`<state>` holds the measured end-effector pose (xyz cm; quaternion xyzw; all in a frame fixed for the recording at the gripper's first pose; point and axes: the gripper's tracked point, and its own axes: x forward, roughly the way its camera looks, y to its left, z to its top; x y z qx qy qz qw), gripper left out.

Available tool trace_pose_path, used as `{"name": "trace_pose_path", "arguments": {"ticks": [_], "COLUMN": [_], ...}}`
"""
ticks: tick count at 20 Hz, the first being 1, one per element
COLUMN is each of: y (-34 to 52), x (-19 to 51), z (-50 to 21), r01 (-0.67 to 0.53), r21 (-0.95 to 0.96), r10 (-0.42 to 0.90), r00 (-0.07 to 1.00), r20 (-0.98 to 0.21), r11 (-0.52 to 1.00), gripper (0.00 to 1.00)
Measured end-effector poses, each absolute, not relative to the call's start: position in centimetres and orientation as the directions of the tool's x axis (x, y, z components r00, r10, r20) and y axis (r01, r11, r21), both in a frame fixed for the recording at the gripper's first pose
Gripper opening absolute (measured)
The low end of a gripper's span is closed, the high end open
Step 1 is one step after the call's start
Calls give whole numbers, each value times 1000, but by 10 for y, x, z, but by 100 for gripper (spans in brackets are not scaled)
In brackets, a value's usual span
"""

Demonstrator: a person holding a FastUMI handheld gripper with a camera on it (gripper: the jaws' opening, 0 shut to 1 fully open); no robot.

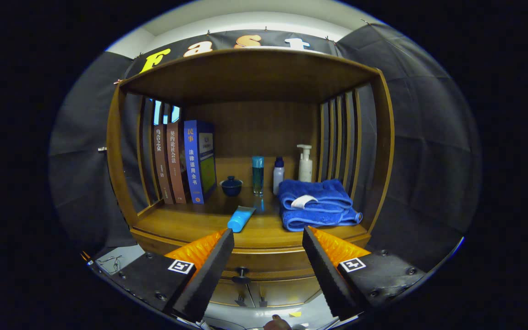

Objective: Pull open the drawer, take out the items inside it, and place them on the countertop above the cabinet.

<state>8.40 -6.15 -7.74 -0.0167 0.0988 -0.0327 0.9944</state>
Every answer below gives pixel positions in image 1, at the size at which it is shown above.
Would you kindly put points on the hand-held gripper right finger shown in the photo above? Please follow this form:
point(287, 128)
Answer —
point(326, 275)

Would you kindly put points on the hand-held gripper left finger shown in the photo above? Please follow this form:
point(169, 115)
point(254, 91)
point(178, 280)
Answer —
point(209, 275)

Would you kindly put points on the wooden drawer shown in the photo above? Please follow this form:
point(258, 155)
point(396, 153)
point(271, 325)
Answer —
point(273, 263)

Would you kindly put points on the blue squeeze tube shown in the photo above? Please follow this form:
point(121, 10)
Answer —
point(241, 219)

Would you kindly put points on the wooden cabinet door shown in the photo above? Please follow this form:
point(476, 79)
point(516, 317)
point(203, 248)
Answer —
point(287, 291)
point(227, 293)

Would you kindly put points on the wooden cabinet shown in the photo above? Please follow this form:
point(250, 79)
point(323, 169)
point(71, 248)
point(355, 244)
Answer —
point(255, 73)

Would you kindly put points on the folded blue towel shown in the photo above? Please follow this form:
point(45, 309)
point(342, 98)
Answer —
point(323, 213)

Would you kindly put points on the blue lidded teacup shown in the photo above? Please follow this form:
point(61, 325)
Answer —
point(231, 188)

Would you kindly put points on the white bottle blue cap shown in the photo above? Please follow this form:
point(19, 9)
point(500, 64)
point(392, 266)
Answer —
point(278, 178)

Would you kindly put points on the white pump bottle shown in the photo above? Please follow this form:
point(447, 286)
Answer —
point(305, 169)

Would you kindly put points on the clear teal bottle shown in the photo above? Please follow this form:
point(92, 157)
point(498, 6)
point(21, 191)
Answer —
point(258, 176)

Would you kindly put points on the thick blue book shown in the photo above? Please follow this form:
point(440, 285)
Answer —
point(193, 160)

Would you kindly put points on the reddish brown book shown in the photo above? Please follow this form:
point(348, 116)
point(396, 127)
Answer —
point(176, 162)

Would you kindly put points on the dark brown book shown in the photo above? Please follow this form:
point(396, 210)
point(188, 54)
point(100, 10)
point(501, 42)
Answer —
point(162, 165)

